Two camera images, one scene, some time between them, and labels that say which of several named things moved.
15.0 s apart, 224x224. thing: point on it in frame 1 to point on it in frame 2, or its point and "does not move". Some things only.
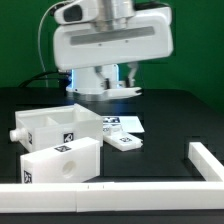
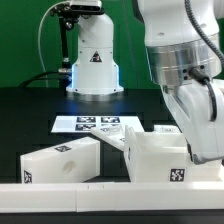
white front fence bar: x=111 y=197 does not move
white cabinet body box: x=54 y=125 to x=165 y=157
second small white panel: x=114 y=136 does not move
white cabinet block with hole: x=77 y=161 does not move
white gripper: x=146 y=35 to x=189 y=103
